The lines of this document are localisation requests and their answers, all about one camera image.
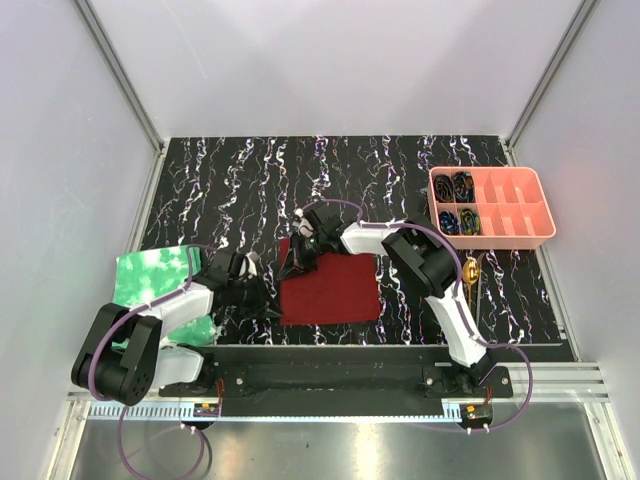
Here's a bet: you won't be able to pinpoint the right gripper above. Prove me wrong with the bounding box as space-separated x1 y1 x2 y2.
278 231 329 282

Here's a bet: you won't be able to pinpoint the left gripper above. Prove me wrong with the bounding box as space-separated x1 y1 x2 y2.
228 272 283 320

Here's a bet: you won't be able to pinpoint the red cloth napkin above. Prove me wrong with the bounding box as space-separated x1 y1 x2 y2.
279 253 381 326

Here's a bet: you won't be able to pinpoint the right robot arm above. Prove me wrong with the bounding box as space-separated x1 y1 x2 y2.
278 202 495 397

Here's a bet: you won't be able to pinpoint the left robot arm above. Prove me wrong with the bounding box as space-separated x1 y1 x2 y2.
71 244 282 406

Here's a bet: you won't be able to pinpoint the green white cloth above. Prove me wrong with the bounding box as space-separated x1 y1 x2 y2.
112 246 216 347

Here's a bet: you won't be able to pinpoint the gold spoon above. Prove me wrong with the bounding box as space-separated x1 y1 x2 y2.
462 258 481 306

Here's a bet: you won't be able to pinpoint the pink compartment tray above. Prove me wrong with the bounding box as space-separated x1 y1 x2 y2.
426 166 556 250

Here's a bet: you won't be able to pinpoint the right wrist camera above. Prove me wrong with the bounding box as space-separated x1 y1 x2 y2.
293 209 314 238

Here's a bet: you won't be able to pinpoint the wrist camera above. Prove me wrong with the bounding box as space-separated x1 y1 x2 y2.
293 209 314 238
242 252 259 278

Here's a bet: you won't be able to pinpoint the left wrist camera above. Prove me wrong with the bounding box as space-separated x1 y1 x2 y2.
242 252 259 278

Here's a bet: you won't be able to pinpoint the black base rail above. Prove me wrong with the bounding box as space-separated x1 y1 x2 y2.
199 343 511 419

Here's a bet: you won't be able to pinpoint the black orange hair ties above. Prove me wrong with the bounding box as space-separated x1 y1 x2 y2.
432 173 455 202

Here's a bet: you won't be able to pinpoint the yellow blue hair ties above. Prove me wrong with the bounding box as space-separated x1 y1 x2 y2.
457 208 481 235

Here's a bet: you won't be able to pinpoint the black red hair ties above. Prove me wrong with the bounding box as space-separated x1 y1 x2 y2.
452 170 476 202

